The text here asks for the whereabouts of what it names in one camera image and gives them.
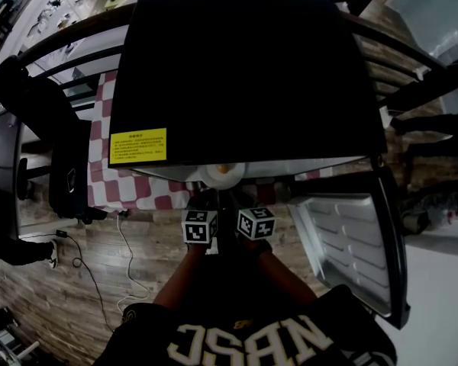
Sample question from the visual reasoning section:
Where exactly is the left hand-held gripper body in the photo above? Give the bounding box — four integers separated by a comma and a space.
181, 188, 219, 255

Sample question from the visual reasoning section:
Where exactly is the black wristband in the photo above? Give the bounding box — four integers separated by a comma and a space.
247, 239, 274, 257

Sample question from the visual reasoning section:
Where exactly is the small white plate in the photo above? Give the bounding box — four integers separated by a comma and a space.
197, 162, 247, 190

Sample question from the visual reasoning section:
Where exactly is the black office chair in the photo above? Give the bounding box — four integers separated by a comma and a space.
0, 55, 108, 226

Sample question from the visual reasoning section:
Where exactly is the grey desk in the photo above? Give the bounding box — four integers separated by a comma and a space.
0, 108, 27, 239

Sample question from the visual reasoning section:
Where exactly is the white cable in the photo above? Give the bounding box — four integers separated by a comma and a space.
116, 213, 152, 314

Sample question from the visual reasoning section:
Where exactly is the person's black lettered jersey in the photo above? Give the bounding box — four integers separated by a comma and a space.
93, 257, 398, 366

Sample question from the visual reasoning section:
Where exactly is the white table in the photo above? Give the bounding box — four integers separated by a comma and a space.
373, 219, 458, 366

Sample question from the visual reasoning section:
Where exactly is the red white checkered tablecloth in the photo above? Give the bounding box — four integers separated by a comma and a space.
86, 70, 333, 211

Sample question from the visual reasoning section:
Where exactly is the black cable with adapter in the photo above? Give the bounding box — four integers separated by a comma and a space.
56, 229, 115, 333

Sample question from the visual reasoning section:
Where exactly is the person's left forearm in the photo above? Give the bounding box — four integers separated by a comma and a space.
152, 242, 209, 312

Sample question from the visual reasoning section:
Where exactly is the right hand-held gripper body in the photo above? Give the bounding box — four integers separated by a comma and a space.
228, 191, 276, 243

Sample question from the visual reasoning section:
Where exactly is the black mini fridge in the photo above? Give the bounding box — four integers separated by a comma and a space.
108, 0, 411, 331

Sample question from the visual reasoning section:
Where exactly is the white power adapter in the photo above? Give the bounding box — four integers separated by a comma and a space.
379, 106, 395, 129

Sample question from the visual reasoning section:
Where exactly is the person's right forearm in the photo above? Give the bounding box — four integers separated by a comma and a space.
242, 238, 318, 307

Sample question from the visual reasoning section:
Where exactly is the black curved railing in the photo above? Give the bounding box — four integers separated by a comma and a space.
0, 0, 458, 121

